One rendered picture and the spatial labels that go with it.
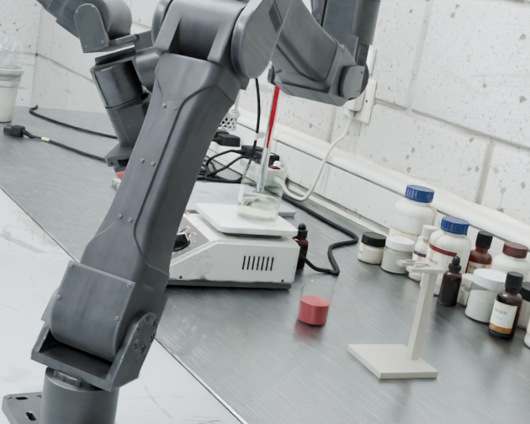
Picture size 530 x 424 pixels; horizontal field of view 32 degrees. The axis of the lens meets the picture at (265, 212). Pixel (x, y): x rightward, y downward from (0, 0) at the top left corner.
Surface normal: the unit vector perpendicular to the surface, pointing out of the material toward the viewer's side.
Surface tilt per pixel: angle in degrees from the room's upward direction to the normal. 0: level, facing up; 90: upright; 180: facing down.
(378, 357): 0
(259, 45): 90
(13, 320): 0
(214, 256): 90
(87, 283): 66
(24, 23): 90
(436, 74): 90
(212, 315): 0
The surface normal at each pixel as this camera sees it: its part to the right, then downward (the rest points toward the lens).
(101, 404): 0.68, 0.29
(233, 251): 0.38, 0.28
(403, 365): 0.17, -0.96
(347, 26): -0.45, 0.14
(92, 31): -0.25, 0.18
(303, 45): 0.86, 0.30
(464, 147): -0.85, -0.02
